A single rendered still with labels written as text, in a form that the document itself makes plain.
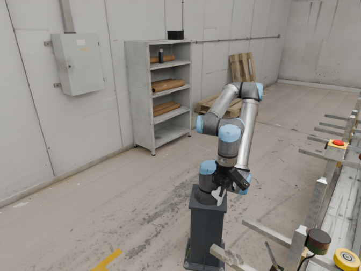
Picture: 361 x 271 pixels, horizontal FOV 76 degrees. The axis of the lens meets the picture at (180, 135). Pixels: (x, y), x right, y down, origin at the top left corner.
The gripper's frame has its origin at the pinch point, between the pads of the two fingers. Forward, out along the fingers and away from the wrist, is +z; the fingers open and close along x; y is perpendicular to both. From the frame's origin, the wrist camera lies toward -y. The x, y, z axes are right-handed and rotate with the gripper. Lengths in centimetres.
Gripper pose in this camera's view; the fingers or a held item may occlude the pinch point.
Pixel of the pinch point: (226, 199)
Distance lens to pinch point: 118.2
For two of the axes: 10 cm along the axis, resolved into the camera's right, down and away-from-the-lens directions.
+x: -6.5, 3.2, -6.9
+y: -7.6, -2.7, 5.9
